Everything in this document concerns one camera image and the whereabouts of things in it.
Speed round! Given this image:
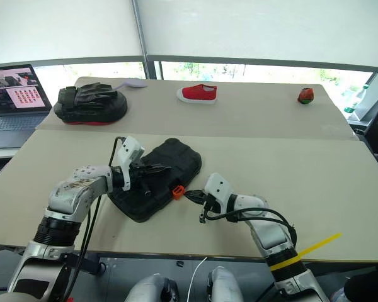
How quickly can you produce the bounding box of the yellow zip tie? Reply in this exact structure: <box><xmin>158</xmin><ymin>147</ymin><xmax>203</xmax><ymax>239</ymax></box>
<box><xmin>269</xmin><ymin>232</ymin><xmax>343</xmax><ymax>272</ymax></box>

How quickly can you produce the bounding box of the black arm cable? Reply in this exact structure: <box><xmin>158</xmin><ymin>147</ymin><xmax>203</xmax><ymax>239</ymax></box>
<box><xmin>69</xmin><ymin>136</ymin><xmax>127</xmax><ymax>302</ymax></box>
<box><xmin>204</xmin><ymin>209</ymin><xmax>298</xmax><ymax>250</ymax></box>

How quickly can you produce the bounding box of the grey window frame post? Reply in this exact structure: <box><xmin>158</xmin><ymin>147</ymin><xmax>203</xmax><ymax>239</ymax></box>
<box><xmin>131</xmin><ymin>0</ymin><xmax>150</xmax><ymax>81</ymax></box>

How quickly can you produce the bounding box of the green plastic bottle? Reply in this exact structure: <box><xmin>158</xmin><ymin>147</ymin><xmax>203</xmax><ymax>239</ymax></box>
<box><xmin>343</xmin><ymin>84</ymin><xmax>370</xmax><ymax>115</ymax></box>

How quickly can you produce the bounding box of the red canvas shoe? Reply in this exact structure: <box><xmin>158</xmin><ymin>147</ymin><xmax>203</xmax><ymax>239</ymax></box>
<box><xmin>176</xmin><ymin>84</ymin><xmax>219</xmax><ymax>105</ymax></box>

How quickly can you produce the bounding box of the black boxing focus pad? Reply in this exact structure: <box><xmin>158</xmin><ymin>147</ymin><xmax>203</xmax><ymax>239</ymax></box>
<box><xmin>52</xmin><ymin>82</ymin><xmax>129</xmax><ymax>126</ymax></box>

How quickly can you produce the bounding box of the black rounded object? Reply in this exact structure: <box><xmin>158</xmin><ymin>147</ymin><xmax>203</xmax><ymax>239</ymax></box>
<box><xmin>345</xmin><ymin>265</ymin><xmax>378</xmax><ymax>302</ymax></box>

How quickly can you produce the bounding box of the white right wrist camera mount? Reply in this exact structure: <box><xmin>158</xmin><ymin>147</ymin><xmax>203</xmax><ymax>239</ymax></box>
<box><xmin>203</xmin><ymin>172</ymin><xmax>238</xmax><ymax>215</ymax></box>

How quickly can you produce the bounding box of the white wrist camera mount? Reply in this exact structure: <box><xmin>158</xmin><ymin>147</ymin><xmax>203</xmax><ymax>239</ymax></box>
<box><xmin>116</xmin><ymin>136</ymin><xmax>146</xmax><ymax>191</ymax></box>
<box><xmin>203</xmin><ymin>172</ymin><xmax>238</xmax><ymax>215</ymax></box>

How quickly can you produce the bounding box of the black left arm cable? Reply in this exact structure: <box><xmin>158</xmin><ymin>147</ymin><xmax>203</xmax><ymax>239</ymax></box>
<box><xmin>69</xmin><ymin>136</ymin><xmax>127</xmax><ymax>302</ymax></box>

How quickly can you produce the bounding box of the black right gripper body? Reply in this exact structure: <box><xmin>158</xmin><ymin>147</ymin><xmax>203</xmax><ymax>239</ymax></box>
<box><xmin>197</xmin><ymin>192</ymin><xmax>216</xmax><ymax>225</ymax></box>

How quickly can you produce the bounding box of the grey rounded robot leg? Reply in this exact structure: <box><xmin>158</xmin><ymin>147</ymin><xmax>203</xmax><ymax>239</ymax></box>
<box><xmin>207</xmin><ymin>266</ymin><xmax>244</xmax><ymax>302</ymax></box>
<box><xmin>125</xmin><ymin>272</ymin><xmax>180</xmax><ymax>302</ymax></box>

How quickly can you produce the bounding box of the red green strawberry toy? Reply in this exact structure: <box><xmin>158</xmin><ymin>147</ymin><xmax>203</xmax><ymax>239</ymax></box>
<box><xmin>297</xmin><ymin>87</ymin><xmax>314</xmax><ymax>104</ymax></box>

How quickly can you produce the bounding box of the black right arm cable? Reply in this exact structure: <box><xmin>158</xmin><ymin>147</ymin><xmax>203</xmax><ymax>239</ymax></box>
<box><xmin>204</xmin><ymin>209</ymin><xmax>298</xmax><ymax>250</ymax></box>

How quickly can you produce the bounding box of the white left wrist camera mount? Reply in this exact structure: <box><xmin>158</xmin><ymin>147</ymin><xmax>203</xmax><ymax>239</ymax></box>
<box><xmin>116</xmin><ymin>136</ymin><xmax>146</xmax><ymax>191</ymax></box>

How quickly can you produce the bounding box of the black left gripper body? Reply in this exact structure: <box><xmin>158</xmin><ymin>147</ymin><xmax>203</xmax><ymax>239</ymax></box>
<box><xmin>129</xmin><ymin>157</ymin><xmax>154</xmax><ymax>198</ymax></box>

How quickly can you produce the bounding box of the open grey laptop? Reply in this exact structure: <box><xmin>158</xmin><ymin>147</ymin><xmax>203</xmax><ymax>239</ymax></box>
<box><xmin>0</xmin><ymin>64</ymin><xmax>54</xmax><ymax>150</ymax></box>

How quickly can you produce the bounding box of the black plastic tool case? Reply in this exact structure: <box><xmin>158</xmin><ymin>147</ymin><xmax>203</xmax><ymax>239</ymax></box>
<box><xmin>108</xmin><ymin>137</ymin><xmax>203</xmax><ymax>223</ymax></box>

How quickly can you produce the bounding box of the light purple plastic spoon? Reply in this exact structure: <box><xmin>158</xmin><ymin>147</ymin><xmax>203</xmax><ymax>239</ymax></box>
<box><xmin>115</xmin><ymin>79</ymin><xmax>149</xmax><ymax>91</ymax></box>

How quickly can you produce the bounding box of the black table frame bar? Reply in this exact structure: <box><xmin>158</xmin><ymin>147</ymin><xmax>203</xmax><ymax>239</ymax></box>
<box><xmin>62</xmin><ymin>251</ymin><xmax>103</xmax><ymax>276</ymax></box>

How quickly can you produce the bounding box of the thin white cable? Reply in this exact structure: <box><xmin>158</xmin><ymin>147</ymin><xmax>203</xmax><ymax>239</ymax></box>
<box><xmin>188</xmin><ymin>256</ymin><xmax>209</xmax><ymax>302</ymax></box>

